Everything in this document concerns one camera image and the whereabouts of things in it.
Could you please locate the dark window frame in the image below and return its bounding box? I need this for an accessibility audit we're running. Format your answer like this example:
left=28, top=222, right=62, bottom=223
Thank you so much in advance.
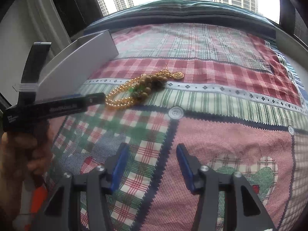
left=277, top=0, right=308, bottom=41
left=47, top=0, right=109, bottom=38

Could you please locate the long white cardboard box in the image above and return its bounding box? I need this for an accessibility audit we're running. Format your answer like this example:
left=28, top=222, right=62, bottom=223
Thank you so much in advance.
left=37, top=29, right=119, bottom=101

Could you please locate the gold bead bracelet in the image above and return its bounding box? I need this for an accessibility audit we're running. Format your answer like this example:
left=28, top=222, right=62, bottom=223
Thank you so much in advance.
left=105, top=76, right=154, bottom=107

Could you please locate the wooden bead bracelet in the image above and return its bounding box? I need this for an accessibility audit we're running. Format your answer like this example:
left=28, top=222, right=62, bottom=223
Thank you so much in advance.
left=138, top=73, right=169, bottom=97

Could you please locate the patchwork plaid blanket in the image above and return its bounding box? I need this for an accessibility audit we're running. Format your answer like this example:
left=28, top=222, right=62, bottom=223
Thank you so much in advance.
left=42, top=23, right=308, bottom=231

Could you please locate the orange cloth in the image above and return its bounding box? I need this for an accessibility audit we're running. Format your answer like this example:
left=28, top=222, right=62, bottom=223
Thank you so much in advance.
left=30, top=185, right=49, bottom=216

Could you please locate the person's left forearm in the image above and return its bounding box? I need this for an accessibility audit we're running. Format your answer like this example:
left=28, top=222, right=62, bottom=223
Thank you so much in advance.
left=0, top=180, right=26, bottom=231

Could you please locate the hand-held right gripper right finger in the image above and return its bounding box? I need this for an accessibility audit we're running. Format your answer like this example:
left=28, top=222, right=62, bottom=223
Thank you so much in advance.
left=176, top=144, right=275, bottom=231

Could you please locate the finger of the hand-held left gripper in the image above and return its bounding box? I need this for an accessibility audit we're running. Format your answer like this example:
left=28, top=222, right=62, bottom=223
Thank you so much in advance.
left=69, top=92, right=106, bottom=107

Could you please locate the blue striped cushion pad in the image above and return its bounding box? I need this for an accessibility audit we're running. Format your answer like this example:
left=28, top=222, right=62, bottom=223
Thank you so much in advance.
left=83, top=0, right=277, bottom=44

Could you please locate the gold coin chain bracelet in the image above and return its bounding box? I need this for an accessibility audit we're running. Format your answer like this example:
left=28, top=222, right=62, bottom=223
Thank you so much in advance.
left=157, top=69, right=184, bottom=80

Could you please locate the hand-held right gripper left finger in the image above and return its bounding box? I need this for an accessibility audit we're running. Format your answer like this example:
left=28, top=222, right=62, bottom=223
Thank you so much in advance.
left=31, top=142, right=130, bottom=231

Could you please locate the white curtain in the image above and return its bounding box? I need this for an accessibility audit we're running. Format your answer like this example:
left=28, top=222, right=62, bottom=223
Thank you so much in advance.
left=0, top=0, right=70, bottom=94

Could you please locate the person's left hand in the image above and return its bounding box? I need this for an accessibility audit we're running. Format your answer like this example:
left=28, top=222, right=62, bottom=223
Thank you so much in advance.
left=0, top=122, right=53, bottom=189

